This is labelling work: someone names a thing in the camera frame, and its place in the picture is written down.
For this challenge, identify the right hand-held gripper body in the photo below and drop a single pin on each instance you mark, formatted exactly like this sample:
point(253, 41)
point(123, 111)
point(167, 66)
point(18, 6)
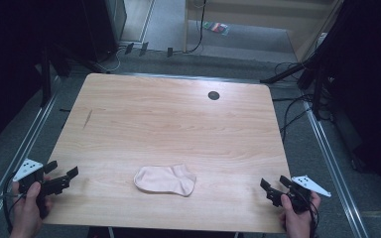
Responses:
point(307, 185)

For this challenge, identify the black cabinet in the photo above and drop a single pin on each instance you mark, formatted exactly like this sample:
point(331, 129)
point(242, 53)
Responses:
point(102, 26)

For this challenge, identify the light wooden furniture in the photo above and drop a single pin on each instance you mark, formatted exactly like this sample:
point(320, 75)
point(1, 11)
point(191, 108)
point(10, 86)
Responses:
point(244, 10)

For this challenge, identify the colourful packet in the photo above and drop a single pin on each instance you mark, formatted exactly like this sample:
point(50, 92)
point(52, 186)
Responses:
point(216, 27)

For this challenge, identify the black metal stand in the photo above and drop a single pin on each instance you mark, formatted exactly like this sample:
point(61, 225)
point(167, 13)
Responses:
point(317, 89)

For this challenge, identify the black plug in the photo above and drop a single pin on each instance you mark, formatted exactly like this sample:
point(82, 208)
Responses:
point(129, 48)
point(144, 48)

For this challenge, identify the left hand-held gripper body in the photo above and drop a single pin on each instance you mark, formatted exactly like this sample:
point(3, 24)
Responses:
point(29, 169)

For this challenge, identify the black round table grommet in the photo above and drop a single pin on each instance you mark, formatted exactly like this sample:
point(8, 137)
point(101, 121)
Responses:
point(213, 95)

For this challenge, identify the person's left hand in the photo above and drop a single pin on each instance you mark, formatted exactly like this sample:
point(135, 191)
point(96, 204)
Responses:
point(26, 214)

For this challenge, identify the person's right hand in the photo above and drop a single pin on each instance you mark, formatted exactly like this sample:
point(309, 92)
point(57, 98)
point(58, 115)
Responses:
point(297, 224)

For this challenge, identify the metal floor rail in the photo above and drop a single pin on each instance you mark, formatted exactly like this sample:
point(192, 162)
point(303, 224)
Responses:
point(334, 165)
point(16, 158)

